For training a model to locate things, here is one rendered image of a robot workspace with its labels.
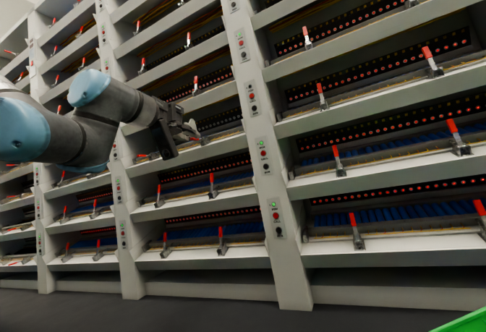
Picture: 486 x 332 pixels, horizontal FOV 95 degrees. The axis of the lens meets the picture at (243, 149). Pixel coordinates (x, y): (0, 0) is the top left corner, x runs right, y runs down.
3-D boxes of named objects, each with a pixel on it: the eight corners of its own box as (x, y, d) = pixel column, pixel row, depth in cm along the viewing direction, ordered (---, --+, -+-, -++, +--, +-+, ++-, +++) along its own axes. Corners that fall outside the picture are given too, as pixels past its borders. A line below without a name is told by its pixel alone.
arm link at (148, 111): (143, 117, 54) (117, 128, 58) (159, 124, 58) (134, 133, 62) (144, 84, 56) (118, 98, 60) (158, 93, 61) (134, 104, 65)
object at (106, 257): (123, 270, 97) (109, 243, 95) (50, 271, 122) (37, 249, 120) (155, 239, 116) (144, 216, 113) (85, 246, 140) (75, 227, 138)
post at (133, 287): (137, 299, 90) (100, -60, 117) (122, 299, 94) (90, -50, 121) (173, 277, 108) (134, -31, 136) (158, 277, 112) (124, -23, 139)
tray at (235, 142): (250, 146, 75) (241, 119, 73) (129, 178, 100) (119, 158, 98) (265, 132, 93) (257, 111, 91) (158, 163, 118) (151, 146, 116)
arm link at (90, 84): (58, 106, 48) (74, 64, 49) (114, 124, 59) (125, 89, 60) (80, 109, 43) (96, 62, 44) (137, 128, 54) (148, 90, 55)
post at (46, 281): (47, 294, 119) (34, 5, 146) (37, 293, 123) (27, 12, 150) (87, 277, 137) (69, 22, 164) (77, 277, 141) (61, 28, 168)
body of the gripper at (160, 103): (186, 108, 71) (156, 92, 61) (186, 133, 69) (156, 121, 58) (168, 115, 74) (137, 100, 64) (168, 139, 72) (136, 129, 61)
